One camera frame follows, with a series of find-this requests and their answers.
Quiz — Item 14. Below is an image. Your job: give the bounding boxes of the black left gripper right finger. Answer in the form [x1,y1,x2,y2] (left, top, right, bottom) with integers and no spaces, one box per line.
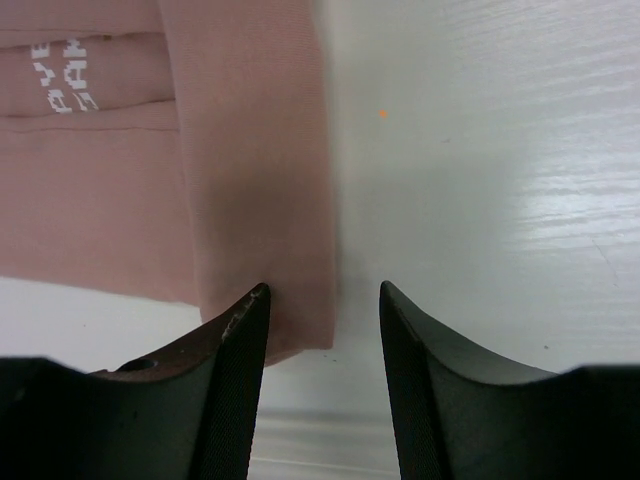
[379,282,639,479]

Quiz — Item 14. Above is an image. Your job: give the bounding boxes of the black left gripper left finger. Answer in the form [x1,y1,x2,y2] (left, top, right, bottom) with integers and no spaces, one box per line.
[1,284,271,479]

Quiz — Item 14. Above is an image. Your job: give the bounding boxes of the dusty pink t-shirt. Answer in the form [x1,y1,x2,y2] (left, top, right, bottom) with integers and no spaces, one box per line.
[1,1,336,364]

